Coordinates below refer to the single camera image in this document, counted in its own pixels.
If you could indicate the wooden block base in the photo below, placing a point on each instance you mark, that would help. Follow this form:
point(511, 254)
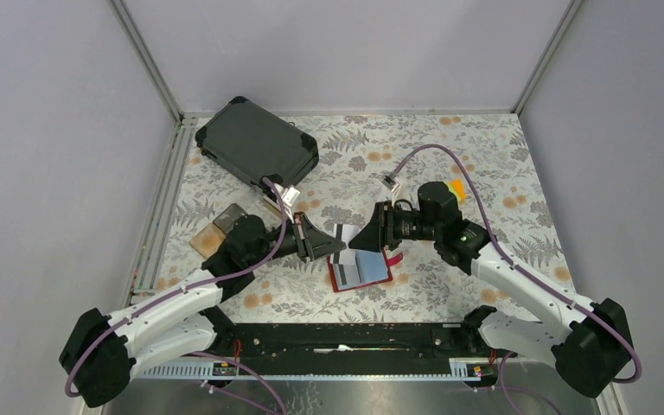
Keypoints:
point(207, 241)

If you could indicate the floral patterned table mat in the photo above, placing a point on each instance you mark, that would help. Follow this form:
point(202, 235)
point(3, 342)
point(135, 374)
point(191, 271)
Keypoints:
point(355, 152)

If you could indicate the red leather card holder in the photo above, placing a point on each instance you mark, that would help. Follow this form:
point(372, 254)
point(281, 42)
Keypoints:
point(374, 268)

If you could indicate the white credit card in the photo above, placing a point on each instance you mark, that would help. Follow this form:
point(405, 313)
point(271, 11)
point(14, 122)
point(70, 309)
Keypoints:
point(345, 233)
point(346, 276)

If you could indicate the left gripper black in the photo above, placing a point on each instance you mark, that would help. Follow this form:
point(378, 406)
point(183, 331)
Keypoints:
point(310, 241)

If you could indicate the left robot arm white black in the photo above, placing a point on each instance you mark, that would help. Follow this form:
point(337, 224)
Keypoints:
point(105, 352)

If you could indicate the dark grey hard case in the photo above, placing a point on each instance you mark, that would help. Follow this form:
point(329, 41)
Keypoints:
point(252, 144)

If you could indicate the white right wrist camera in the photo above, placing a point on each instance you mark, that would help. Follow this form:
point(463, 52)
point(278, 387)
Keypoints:
point(391, 183)

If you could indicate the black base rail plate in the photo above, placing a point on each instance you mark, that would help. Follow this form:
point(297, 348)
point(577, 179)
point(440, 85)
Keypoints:
point(315, 350)

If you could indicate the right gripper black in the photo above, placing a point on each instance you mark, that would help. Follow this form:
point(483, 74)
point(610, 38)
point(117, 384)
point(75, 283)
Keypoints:
point(380, 231)

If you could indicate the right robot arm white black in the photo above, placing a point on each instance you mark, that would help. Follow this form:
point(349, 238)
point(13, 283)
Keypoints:
point(586, 342)

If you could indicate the clear acrylic card organizer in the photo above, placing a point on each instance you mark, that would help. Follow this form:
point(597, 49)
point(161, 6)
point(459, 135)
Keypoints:
point(253, 202)

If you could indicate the orange green sticky note block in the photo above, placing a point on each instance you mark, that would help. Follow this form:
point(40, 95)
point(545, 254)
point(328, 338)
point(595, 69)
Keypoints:
point(457, 188)

